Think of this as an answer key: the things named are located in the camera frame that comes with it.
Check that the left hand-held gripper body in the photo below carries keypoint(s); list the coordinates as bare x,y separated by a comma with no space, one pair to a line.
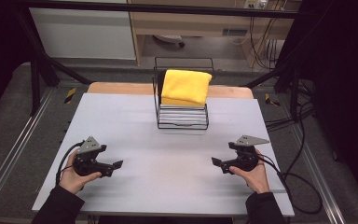
88,161

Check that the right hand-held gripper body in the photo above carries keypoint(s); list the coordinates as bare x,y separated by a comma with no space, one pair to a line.
245,157

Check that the yellow cloth with black trim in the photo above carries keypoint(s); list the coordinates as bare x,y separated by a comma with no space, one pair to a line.
185,87

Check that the person's left hand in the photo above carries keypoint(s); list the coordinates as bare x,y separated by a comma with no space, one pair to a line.
74,180

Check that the person's right hand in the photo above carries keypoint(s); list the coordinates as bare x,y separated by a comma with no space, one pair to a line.
256,179

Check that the white board table cover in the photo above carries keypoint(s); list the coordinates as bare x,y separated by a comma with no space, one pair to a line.
152,155

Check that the yellow and black floor tape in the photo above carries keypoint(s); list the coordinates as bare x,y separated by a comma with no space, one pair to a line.
271,100
70,95

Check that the wooden table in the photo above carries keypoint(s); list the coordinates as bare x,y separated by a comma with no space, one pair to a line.
121,88

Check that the white cabinet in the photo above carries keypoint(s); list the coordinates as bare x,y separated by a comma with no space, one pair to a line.
84,34

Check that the white chair base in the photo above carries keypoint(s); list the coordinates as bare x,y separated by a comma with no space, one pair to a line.
169,38

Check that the black curtain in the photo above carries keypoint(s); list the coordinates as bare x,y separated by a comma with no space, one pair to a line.
0,46
341,77

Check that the wooden desk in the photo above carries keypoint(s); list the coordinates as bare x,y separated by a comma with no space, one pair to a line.
199,23

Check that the white power strip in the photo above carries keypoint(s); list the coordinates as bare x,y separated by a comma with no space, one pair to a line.
254,3

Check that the aluminium floor rail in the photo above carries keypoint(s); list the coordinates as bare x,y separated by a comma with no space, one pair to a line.
323,186
12,155

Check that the black metal frame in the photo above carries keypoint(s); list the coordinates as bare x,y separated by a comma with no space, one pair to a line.
167,9

